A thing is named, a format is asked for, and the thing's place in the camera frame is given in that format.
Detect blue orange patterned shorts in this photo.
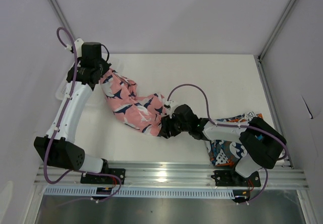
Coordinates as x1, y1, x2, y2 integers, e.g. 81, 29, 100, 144
204, 111, 263, 166

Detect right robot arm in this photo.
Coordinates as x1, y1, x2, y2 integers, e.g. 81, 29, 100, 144
159, 101, 288, 186

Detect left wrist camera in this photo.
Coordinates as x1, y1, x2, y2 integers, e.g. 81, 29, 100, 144
65, 38, 84, 54

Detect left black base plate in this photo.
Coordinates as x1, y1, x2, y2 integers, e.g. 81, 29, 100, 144
80, 168, 126, 185

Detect white slotted cable duct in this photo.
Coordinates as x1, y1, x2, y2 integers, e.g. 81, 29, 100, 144
44, 186, 234, 199

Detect left aluminium frame post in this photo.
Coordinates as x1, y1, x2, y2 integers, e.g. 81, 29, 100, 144
48, 0, 75, 52

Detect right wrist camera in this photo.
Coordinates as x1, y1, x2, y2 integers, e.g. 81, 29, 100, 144
164, 100, 178, 111

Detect aluminium frame post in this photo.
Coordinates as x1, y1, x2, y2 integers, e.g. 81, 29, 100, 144
257, 0, 299, 63
48, 0, 75, 52

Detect aluminium mounting rail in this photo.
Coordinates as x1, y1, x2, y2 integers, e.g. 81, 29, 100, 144
34, 164, 310, 191

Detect right aluminium frame post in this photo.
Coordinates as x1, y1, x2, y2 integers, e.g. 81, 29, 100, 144
257, 0, 299, 63

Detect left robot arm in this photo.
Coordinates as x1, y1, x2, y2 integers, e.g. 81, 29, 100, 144
34, 42, 110, 184

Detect white plastic basket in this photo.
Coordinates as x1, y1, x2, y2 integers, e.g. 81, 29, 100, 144
55, 57, 124, 107

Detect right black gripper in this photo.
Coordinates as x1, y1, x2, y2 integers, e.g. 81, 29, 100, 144
159, 114, 191, 139

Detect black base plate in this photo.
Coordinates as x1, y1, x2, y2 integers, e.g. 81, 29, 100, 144
211, 170, 261, 187
80, 168, 126, 185

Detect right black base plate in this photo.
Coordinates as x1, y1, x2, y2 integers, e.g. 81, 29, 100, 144
211, 170, 261, 187

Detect pink star patterned shorts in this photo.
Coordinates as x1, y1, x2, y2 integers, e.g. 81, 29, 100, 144
100, 69, 167, 137

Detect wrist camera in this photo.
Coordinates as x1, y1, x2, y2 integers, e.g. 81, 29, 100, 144
65, 38, 84, 54
164, 100, 178, 111

